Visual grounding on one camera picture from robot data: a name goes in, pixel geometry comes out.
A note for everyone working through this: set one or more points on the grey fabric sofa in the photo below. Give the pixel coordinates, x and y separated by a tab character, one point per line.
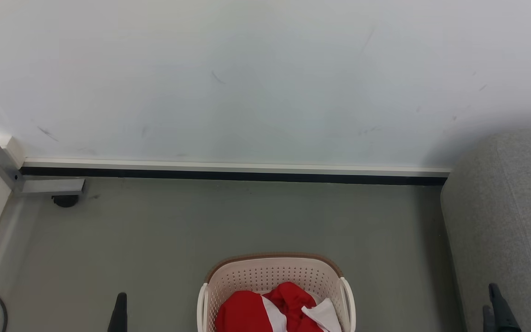
505	221

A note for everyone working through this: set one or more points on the black caster wheel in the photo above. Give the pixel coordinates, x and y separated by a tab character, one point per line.
65	201

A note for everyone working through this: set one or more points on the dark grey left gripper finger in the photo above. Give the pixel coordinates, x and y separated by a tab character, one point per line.
119	316

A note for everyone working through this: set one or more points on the white and black baseboard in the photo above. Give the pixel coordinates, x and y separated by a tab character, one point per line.
228	171

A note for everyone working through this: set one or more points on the cream perforated plastic laundry basket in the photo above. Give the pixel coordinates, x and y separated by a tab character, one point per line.
265	276

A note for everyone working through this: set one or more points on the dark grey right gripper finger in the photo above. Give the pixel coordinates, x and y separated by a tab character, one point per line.
503	313
489	320

